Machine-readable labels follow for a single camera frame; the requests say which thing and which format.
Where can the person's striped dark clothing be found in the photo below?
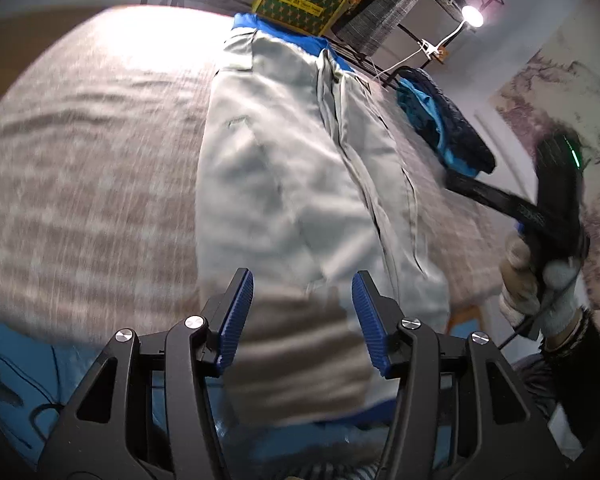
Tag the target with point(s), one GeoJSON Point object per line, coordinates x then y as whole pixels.
{"type": "Point", "coordinates": [540, 385]}

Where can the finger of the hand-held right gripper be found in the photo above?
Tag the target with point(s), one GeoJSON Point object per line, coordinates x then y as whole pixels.
{"type": "Point", "coordinates": [480, 191]}

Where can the landscape wall painting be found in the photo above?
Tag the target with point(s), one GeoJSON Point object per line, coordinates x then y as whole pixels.
{"type": "Point", "coordinates": [545, 90]}

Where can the white clip lamp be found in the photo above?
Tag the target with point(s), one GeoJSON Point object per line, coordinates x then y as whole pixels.
{"type": "Point", "coordinates": [472, 16]}

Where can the plaid blanket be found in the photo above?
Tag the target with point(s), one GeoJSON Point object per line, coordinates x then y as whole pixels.
{"type": "Point", "coordinates": [80, 185]}

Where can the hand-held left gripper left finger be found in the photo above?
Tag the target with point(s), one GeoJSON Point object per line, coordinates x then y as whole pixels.
{"type": "Point", "coordinates": [235, 320]}

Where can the cyan folded garment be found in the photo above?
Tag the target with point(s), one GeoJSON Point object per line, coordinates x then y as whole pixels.
{"type": "Point", "coordinates": [425, 110]}

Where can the navy folded garment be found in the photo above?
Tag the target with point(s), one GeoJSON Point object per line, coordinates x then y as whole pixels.
{"type": "Point", "coordinates": [465, 130]}

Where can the person's right hand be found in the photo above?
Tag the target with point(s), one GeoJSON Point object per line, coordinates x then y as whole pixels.
{"type": "Point", "coordinates": [517, 285]}

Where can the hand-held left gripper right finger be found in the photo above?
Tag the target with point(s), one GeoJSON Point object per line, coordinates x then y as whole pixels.
{"type": "Point", "coordinates": [370, 325]}

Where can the light grey and blue jacket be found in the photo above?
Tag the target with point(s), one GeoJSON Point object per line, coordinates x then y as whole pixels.
{"type": "Point", "coordinates": [280, 185]}

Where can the blue floor mat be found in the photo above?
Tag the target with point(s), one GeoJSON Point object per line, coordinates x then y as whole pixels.
{"type": "Point", "coordinates": [25, 360]}

